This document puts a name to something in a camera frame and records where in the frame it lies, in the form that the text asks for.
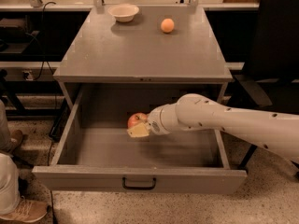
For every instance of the black drawer handle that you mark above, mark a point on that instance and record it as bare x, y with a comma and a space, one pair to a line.
138, 185

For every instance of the grey cabinet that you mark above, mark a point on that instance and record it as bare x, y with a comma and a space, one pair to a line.
106, 51

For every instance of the tan sneaker far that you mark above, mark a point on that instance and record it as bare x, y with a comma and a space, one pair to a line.
16, 139

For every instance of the white bowl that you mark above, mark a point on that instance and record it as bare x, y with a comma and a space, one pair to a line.
123, 12

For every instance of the black office chair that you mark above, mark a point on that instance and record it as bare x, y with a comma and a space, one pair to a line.
269, 77

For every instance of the wall power outlet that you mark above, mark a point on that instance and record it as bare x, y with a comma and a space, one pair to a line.
28, 75

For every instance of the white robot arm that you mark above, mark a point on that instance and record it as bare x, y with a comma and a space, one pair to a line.
275, 132

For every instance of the open grey top drawer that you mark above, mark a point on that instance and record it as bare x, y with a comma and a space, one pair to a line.
95, 151

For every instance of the tan sneaker near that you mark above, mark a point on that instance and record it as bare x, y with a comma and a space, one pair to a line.
27, 211

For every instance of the person leg light trousers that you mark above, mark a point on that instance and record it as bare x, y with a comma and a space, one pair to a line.
9, 185

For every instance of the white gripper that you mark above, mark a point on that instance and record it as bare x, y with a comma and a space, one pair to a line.
154, 120

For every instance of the red apple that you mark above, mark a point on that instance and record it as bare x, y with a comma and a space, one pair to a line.
137, 118

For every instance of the orange fruit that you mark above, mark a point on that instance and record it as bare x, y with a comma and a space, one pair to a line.
167, 26

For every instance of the tan sneaker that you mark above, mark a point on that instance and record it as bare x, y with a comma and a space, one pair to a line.
27, 211
16, 139

